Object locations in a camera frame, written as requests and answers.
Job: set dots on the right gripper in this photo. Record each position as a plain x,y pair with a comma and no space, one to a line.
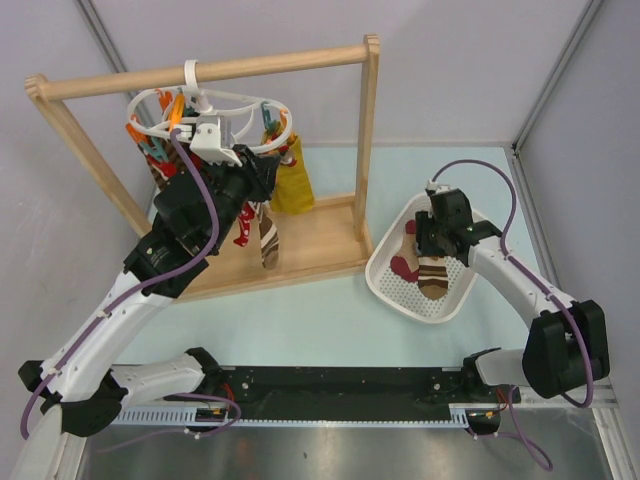
423,223

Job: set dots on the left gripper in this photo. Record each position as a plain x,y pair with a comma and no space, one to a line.
258,171

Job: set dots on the white plastic clip hanger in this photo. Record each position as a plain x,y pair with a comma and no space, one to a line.
240,109

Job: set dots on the teal clothes peg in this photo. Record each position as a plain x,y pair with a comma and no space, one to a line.
154,148

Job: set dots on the brown white striped sock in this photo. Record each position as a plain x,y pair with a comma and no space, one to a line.
433,281

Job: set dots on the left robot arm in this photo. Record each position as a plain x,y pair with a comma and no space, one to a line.
195,212

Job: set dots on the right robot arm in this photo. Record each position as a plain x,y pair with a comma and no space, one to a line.
567,343

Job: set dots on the mustard yellow sock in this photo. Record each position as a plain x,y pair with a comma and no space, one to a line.
293,194

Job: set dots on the tan maroon sock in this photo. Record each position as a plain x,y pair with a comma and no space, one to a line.
405,263

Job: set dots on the white perforated plastic basket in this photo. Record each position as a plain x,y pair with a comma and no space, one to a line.
406,297

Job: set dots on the orange peg right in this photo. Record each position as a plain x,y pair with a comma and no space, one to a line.
285,119

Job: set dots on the black argyle sock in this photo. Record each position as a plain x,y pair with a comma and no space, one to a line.
163,170

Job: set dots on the wooden clothes rack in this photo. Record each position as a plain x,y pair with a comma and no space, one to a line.
330,240

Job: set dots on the yellow-orange peg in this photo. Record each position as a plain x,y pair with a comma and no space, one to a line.
176,112

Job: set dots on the orange peg on loop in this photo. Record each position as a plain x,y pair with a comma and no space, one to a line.
164,98

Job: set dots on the orange clothes peg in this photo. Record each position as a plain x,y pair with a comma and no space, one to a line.
139,138

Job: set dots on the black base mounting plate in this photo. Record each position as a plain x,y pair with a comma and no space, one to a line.
353,392

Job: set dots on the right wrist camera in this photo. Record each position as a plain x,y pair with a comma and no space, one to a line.
435,188

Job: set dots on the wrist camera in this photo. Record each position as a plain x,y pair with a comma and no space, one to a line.
210,138
435,188

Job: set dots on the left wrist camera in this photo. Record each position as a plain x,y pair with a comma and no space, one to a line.
210,138

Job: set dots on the white slotted cable duct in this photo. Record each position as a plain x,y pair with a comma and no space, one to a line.
209,415

